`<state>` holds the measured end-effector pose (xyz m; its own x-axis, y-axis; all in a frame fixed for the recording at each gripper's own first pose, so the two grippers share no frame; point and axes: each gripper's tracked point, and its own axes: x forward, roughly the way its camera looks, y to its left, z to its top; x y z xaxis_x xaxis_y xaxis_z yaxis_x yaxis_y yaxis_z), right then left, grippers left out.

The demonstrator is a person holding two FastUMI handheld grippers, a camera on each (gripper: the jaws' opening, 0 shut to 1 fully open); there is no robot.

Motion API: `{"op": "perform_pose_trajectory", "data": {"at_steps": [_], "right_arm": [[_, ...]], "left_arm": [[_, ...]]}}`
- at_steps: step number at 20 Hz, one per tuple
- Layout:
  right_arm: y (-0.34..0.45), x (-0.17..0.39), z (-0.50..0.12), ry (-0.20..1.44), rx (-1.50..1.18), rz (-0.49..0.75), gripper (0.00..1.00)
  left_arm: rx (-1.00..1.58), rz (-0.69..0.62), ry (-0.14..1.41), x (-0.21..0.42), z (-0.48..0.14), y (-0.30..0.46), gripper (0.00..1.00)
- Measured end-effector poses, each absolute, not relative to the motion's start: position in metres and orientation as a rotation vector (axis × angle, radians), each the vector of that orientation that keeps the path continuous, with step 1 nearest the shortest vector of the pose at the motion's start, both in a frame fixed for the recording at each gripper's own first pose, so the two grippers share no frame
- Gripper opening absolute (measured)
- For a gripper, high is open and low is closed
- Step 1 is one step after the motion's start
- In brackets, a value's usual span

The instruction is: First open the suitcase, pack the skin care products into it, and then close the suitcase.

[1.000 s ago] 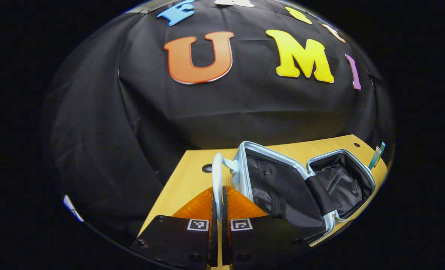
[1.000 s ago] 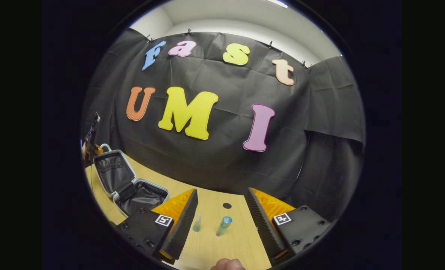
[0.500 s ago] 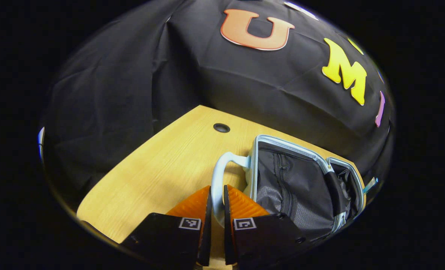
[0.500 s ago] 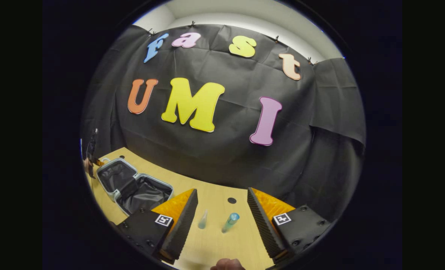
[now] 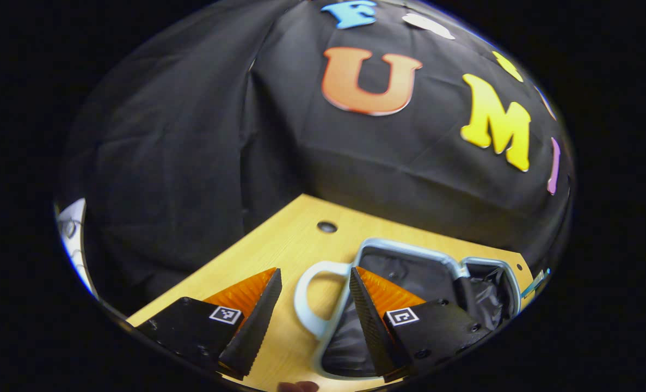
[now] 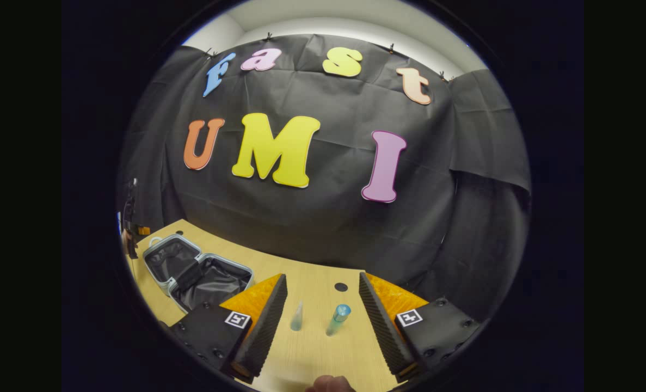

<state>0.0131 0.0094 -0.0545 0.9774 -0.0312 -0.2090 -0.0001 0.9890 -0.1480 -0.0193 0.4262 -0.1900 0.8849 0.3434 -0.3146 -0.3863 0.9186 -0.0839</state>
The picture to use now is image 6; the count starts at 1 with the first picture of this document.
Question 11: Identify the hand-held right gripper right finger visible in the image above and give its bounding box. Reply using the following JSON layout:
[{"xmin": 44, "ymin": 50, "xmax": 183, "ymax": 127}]
[{"xmin": 359, "ymin": 272, "xmax": 482, "ymax": 383}]

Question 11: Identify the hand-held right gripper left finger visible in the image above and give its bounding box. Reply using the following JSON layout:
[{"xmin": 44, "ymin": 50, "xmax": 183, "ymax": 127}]
[{"xmin": 170, "ymin": 273, "xmax": 288, "ymax": 384}]

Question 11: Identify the light blue suitcase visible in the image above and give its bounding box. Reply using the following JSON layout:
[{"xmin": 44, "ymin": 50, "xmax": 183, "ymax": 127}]
[{"xmin": 142, "ymin": 233, "xmax": 256, "ymax": 314}]

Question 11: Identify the blue cap clear bottle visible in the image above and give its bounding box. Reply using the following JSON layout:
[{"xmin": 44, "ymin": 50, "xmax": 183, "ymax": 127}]
[{"xmin": 325, "ymin": 304, "xmax": 352, "ymax": 337}]

